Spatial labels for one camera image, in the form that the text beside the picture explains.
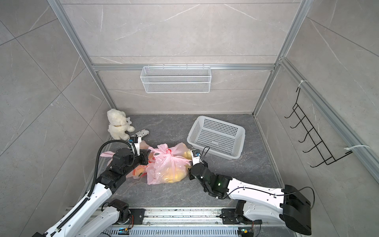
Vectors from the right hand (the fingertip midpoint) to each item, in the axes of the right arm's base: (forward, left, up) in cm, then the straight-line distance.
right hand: (191, 162), depth 77 cm
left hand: (+7, +22, +5) cm, 24 cm away
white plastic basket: (+24, -24, -15) cm, 37 cm away
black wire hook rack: (+5, -58, +17) cm, 60 cm away
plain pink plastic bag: (-2, +12, +1) cm, 12 cm away
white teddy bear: (+28, +48, 0) cm, 56 cm away
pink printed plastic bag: (-1, +31, -9) cm, 32 cm away
